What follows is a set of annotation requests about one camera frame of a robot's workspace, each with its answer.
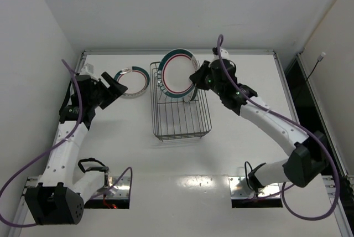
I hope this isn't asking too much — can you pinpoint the small teal patterned plate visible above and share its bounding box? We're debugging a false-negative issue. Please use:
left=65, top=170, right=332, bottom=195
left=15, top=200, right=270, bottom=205
left=190, top=88, right=198, bottom=101

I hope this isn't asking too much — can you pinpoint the green red rimmed plate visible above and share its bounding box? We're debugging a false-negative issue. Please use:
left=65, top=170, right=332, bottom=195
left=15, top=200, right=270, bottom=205
left=114, top=66, right=150, bottom=99
left=157, top=48, right=199, bottom=99

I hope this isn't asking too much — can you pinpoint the white grey rimmed plate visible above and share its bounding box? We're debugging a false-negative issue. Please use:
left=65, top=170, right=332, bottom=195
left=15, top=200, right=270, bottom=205
left=183, top=92, right=195, bottom=104

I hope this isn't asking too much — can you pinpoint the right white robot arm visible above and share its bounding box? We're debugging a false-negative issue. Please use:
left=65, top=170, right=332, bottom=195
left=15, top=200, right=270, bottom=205
left=190, top=47, right=328, bottom=192

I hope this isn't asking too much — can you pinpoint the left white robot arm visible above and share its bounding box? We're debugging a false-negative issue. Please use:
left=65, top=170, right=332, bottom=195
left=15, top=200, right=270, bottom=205
left=24, top=72, right=128, bottom=225

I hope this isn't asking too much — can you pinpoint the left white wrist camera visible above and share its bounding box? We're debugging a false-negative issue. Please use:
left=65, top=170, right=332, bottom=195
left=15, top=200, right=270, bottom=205
left=79, top=64, right=95, bottom=77

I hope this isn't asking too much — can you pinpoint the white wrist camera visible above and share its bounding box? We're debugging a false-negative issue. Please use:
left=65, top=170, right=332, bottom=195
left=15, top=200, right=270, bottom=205
left=79, top=64, right=95, bottom=77
left=212, top=47, right=230, bottom=60

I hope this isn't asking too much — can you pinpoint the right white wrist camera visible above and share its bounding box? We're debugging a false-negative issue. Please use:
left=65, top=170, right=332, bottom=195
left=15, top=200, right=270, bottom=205
left=212, top=47, right=230, bottom=60

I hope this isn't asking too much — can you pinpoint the metal wire dish rack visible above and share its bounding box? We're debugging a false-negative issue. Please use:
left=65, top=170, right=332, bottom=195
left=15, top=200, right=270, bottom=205
left=149, top=62, right=212, bottom=141

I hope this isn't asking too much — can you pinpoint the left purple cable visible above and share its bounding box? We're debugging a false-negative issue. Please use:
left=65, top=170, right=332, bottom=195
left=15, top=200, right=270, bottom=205
left=0, top=59, right=133, bottom=228

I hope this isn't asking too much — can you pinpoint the purple cable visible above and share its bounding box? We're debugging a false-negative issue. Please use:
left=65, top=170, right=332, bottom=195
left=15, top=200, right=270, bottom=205
left=0, top=59, right=133, bottom=228
left=213, top=34, right=340, bottom=219

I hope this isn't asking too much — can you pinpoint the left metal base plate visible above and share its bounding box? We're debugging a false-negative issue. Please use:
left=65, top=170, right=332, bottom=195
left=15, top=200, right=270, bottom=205
left=106, top=176, right=131, bottom=200

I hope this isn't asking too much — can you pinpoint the metal base plate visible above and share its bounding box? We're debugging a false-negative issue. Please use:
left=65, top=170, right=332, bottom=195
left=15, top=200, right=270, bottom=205
left=106, top=176, right=131, bottom=200
left=228, top=176, right=280, bottom=200

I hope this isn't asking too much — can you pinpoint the black wall cable with plug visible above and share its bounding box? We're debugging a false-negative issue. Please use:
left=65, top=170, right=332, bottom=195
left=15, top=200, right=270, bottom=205
left=303, top=51, right=326, bottom=83

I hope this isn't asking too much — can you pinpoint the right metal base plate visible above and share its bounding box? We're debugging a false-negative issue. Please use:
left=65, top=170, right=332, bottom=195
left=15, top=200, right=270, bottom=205
left=228, top=176, right=280, bottom=200

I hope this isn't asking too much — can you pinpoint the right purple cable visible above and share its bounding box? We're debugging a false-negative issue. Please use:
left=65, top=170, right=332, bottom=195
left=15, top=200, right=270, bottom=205
left=213, top=34, right=340, bottom=219

